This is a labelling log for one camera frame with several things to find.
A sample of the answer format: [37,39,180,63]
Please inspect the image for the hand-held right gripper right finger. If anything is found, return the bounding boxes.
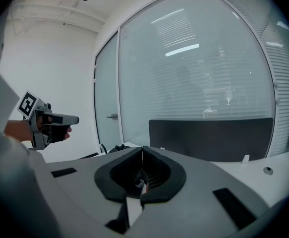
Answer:
[139,146,186,205]

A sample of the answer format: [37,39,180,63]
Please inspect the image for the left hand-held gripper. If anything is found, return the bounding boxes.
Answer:
[17,90,80,150]

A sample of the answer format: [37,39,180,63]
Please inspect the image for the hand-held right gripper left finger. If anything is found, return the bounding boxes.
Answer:
[94,146,144,235]

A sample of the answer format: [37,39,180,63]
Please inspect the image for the black square base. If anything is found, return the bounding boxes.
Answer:
[77,152,100,160]

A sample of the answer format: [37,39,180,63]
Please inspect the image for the person's left forearm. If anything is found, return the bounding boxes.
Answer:
[4,119,35,142]

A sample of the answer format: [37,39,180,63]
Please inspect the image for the person's left hand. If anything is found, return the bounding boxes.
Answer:
[36,113,72,141]

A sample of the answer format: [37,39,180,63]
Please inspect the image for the white printed t-shirt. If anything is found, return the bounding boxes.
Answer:
[0,0,58,238]

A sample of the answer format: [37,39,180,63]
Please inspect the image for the wide black desk partition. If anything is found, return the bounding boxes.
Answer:
[148,117,274,162]

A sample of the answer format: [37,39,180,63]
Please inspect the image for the frosted glass door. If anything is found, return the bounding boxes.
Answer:
[94,31,122,153]

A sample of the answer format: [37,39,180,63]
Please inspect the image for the white horizontal blinds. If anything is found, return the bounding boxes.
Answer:
[206,0,289,158]

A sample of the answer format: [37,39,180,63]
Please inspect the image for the black power cable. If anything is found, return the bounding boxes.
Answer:
[98,142,109,155]

